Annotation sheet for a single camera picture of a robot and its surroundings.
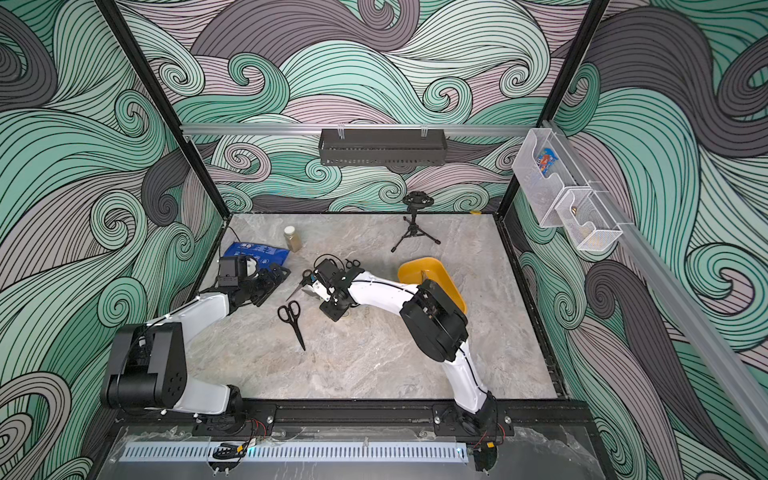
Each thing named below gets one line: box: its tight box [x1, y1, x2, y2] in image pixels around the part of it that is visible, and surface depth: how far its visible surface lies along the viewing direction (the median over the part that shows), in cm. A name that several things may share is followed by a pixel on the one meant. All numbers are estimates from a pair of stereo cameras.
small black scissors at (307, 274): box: [286, 269, 313, 301], surface depth 103 cm
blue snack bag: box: [223, 242, 290, 269], surface depth 108 cm
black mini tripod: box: [390, 190, 441, 253], surface depth 94 cm
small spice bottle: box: [284, 225, 303, 253], surface depth 106 cm
